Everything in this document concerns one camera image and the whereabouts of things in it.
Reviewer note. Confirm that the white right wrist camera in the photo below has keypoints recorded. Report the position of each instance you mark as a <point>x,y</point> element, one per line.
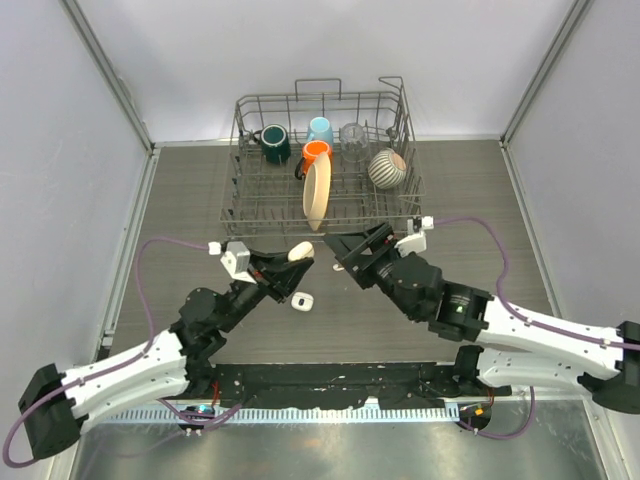
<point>415,241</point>

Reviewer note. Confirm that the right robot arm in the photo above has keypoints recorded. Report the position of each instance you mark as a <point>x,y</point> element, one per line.
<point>517,346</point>

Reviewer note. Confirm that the white earbud charging case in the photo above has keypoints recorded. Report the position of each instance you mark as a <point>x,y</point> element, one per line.
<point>302,301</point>

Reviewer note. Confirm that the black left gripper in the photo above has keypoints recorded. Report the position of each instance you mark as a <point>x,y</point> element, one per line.
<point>268,275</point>

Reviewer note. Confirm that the grey wire dish rack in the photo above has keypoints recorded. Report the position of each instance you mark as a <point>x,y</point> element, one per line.
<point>263,203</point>

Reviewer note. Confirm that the striped ceramic bowl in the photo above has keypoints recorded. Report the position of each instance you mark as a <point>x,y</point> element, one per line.
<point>387,169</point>

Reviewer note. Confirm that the beige plate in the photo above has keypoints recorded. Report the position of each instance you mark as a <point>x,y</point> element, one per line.
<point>316,191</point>

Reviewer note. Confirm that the white slotted cable duct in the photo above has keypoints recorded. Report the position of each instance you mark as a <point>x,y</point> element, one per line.
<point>370,412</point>

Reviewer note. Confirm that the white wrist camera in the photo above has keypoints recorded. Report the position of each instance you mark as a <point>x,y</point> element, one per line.
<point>415,241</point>
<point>234,257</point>

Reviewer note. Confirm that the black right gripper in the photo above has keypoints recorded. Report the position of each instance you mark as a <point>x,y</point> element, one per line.
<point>382,241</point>

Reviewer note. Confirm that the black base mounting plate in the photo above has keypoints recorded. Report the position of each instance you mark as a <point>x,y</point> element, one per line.
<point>402,385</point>

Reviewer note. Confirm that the light blue mug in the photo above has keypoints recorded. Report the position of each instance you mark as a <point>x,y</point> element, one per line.
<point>320,128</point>

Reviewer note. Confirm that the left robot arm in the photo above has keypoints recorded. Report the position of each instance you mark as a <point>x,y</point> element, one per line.
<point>58,407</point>

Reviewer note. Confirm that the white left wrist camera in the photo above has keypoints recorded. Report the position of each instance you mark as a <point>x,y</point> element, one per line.
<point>234,257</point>

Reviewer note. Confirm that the beige earbud charging case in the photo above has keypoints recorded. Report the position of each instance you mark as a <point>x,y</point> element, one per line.
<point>301,251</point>

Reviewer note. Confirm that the orange mug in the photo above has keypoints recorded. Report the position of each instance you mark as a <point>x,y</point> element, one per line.
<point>310,152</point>

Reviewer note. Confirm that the dark green mug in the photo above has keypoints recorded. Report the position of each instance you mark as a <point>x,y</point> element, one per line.
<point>274,142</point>

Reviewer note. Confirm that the clear glass cup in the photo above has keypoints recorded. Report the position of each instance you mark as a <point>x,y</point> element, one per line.
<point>354,142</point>

